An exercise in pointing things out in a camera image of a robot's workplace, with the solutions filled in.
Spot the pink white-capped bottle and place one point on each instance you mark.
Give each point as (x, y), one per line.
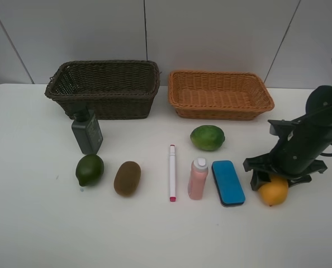
(197, 179)

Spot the yellow mango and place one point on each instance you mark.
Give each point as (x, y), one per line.
(274, 192)

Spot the dark brown wicker basket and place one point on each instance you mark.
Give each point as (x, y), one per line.
(114, 89)

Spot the dark green pump bottle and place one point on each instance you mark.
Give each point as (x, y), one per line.
(86, 129)

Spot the white pink-capped marker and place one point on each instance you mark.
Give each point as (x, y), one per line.
(172, 173)

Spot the orange wicker basket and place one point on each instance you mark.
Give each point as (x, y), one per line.
(218, 95)

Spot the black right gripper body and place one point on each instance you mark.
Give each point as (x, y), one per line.
(291, 158)

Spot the brown kiwi fruit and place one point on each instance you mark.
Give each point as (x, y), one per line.
(127, 179)

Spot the blue whiteboard eraser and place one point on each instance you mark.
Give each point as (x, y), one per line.
(227, 182)

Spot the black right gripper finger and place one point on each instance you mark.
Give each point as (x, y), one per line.
(300, 180)
(259, 178)

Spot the dark green lime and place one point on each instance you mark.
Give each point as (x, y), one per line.
(89, 170)

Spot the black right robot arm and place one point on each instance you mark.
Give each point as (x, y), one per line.
(316, 122)

